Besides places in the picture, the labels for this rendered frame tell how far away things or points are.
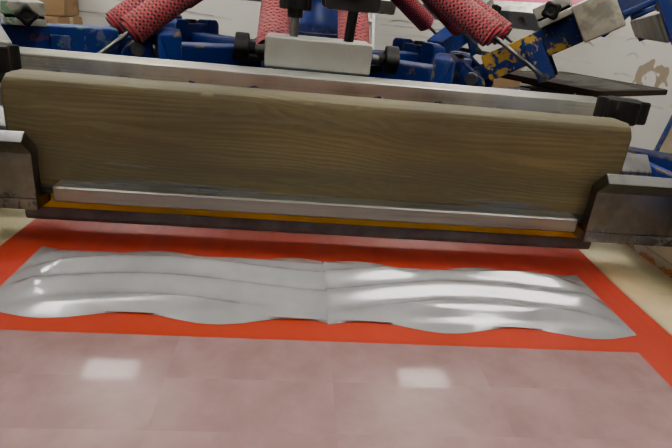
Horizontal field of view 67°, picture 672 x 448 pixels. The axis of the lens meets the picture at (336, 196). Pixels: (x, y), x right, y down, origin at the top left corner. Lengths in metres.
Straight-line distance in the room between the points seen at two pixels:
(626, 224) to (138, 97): 0.34
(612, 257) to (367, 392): 0.26
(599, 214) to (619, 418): 0.16
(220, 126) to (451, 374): 0.20
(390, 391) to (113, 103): 0.23
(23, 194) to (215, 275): 0.13
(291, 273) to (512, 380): 0.14
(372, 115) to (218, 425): 0.20
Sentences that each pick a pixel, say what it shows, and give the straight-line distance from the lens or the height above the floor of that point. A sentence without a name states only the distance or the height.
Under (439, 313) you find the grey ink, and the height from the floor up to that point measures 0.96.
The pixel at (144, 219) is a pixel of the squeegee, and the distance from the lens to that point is 0.38.
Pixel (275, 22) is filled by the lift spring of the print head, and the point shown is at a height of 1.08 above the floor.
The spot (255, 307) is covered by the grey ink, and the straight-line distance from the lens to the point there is 0.29.
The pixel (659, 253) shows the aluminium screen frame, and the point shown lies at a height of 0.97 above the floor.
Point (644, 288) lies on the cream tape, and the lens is 0.41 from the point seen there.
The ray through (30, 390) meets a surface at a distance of 0.26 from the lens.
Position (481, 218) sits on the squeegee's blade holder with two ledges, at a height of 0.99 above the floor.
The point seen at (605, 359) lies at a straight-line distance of 0.32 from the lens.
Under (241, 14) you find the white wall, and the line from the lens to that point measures 4.49.
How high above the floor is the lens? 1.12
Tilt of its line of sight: 21 degrees down
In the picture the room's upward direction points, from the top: 6 degrees clockwise
